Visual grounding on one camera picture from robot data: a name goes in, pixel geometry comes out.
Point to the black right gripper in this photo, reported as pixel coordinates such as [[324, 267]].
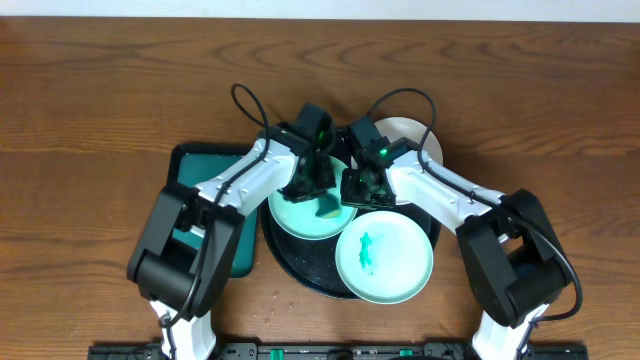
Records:
[[365, 196]]

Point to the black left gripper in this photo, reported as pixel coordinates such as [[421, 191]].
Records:
[[310, 190]]

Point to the green yellow sponge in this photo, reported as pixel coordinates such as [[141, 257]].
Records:
[[329, 206]]

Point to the mint green plate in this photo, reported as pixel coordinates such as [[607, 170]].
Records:
[[299, 220], [384, 257]]

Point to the white pink plate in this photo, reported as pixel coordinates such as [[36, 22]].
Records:
[[420, 135]]

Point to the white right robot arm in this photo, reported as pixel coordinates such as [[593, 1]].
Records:
[[514, 262]]

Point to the round black serving tray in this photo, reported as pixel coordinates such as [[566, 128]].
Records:
[[312, 263]]

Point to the black rectangular water tray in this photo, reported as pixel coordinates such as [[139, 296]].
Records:
[[193, 163]]

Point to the mint green plate front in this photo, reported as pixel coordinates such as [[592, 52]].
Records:
[[384, 257]]

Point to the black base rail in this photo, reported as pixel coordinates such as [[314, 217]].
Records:
[[252, 351]]

